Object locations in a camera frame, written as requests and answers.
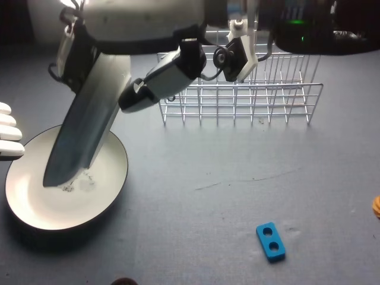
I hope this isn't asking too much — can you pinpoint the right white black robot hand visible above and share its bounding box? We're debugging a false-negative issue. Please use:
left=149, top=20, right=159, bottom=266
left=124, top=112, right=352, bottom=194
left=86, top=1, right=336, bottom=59
left=47, top=0, right=208, bottom=115

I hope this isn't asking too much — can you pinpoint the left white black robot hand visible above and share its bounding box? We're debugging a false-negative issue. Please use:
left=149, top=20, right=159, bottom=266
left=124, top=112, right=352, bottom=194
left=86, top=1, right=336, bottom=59
left=0, top=102, right=26, bottom=161

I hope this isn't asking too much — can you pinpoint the white plate with black rim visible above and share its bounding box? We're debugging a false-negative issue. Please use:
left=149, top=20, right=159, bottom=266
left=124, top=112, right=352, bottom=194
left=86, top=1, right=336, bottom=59
left=43, top=52, right=132, bottom=188
left=5, top=124, right=129, bottom=238

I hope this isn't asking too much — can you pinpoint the blue block with two holes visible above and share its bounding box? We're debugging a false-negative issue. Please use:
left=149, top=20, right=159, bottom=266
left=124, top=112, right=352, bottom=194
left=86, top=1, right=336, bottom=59
left=255, top=221, right=286, bottom=264

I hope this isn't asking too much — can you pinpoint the silver wire dish rack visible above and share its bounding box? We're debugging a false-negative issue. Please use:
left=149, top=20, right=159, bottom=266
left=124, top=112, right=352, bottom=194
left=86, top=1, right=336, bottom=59
left=156, top=23, right=324, bottom=127

